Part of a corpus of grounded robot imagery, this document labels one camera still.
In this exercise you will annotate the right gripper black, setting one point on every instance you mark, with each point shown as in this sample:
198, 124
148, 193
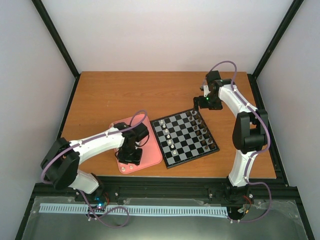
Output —
217, 106

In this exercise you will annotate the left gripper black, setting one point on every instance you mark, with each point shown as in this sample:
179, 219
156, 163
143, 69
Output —
136, 160

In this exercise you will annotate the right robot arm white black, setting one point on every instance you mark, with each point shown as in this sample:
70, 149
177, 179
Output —
250, 132

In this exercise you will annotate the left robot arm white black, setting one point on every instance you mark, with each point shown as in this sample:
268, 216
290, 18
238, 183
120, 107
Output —
60, 167

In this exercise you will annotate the pink plastic tray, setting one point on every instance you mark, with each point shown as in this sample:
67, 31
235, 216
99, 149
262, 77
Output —
145, 140

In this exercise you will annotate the dark king piece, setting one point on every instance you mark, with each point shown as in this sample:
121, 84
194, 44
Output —
203, 126

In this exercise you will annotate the dark bishop near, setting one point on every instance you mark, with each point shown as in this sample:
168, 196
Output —
207, 136

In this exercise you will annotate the black white chessboard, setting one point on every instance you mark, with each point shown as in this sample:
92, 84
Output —
183, 136

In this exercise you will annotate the dark rook near corner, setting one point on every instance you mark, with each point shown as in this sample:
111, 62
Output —
212, 146

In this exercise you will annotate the black aluminium base frame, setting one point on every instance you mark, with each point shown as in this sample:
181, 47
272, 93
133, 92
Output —
120, 188

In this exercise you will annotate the light blue slotted cable duct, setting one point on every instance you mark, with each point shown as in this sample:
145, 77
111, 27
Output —
140, 210

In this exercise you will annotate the right black frame post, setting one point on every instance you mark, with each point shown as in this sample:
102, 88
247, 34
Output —
279, 33

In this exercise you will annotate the black frame post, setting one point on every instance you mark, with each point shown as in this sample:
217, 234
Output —
46, 19
279, 33

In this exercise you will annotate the left black frame post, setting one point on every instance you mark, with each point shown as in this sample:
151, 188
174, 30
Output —
46, 19

